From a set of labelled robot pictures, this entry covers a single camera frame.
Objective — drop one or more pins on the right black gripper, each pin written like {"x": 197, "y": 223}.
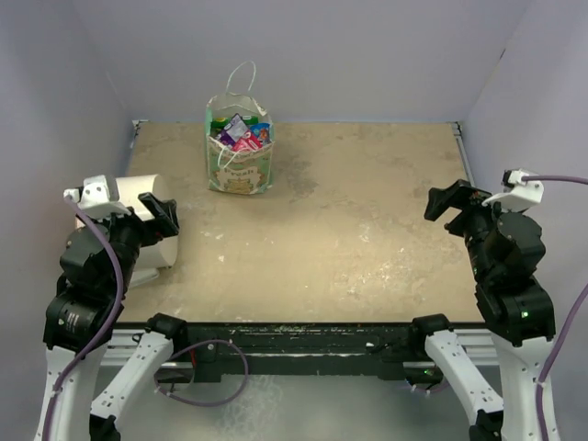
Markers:
{"x": 461, "y": 194}

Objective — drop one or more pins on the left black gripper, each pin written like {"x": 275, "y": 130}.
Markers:
{"x": 164, "y": 217}

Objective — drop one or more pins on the green patterned paper bag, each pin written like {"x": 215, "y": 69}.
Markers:
{"x": 247, "y": 173}

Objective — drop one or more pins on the purple snack packet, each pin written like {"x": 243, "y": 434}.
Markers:
{"x": 233, "y": 131}

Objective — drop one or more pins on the pink red snack packet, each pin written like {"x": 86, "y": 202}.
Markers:
{"x": 247, "y": 143}

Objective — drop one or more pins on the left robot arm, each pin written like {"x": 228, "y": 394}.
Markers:
{"x": 97, "y": 265}

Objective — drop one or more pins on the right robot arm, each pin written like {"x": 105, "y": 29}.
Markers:
{"x": 504, "y": 247}

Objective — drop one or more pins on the white paper roll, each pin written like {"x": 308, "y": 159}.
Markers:
{"x": 161, "y": 255}

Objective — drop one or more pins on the blue colourful snack packet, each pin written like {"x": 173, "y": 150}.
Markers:
{"x": 262, "y": 131}

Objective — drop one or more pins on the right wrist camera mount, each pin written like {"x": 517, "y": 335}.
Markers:
{"x": 518, "y": 194}

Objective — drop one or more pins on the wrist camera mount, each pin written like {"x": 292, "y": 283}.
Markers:
{"x": 98, "y": 197}
{"x": 518, "y": 194}

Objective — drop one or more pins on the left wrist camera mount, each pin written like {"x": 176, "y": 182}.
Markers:
{"x": 98, "y": 197}

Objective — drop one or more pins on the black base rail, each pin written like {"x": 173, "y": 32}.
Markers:
{"x": 384, "y": 350}

